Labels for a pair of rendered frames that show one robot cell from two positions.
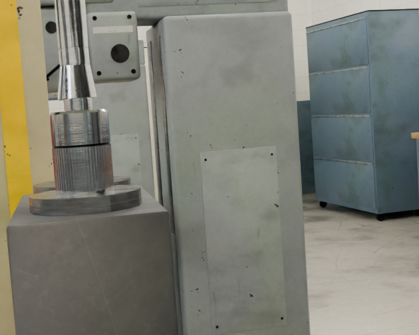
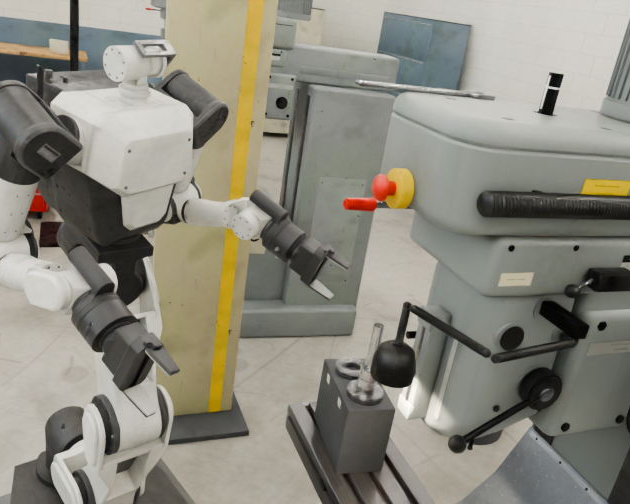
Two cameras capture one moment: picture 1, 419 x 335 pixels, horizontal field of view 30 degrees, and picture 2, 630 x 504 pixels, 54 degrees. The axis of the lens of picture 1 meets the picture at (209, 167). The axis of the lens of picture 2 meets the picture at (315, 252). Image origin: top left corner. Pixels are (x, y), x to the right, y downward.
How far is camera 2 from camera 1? 1.07 m
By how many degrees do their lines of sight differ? 19
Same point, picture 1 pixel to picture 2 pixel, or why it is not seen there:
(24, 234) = (353, 413)
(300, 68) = (370, 35)
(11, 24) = (246, 131)
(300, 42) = (375, 14)
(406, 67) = (450, 68)
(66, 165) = (364, 386)
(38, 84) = (254, 167)
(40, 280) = (353, 425)
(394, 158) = not seen: hidden behind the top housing
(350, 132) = not seen: hidden behind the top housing
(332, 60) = (398, 46)
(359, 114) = not seen: hidden behind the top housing
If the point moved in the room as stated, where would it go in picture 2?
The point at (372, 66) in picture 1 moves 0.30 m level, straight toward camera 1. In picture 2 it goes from (426, 63) to (427, 65)
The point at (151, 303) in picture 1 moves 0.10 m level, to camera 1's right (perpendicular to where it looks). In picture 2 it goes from (383, 433) to (424, 436)
